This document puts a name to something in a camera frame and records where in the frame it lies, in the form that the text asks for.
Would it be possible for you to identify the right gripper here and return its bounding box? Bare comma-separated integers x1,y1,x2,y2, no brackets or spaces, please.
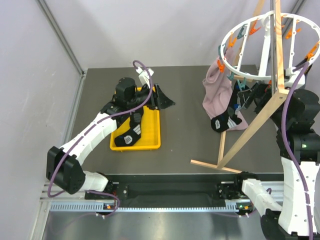
237,80,295,128

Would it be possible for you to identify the wooden hanger stand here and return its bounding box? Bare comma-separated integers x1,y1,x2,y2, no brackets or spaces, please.
190,0,286,174

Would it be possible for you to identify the black sock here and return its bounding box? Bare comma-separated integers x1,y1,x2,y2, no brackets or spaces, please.
114,107,144,147
210,81,248,133

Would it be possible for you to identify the white round clip hanger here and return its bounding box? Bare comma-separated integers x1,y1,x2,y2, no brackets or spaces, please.
218,10,320,81

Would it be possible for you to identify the orange clothespin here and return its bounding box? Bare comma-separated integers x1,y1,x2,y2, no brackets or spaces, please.
217,59,225,73

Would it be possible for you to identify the yellow plastic tray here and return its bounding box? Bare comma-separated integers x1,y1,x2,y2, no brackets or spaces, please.
109,86,161,152

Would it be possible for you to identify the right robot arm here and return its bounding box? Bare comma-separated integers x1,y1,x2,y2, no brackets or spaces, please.
233,79,320,240

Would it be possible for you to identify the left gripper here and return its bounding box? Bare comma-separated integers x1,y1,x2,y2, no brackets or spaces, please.
127,83,176,111

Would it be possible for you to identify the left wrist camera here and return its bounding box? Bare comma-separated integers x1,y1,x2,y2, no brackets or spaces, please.
135,67,151,88

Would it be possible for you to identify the teal clothespin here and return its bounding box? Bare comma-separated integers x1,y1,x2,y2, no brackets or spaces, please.
227,72,235,81
237,77,247,91

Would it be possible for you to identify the pink cloth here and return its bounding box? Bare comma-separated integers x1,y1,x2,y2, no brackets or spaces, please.
202,56,236,121

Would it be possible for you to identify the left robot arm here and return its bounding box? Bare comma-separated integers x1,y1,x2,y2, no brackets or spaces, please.
46,77,175,199

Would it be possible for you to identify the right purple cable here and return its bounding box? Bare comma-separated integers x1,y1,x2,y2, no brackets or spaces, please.
280,61,315,240

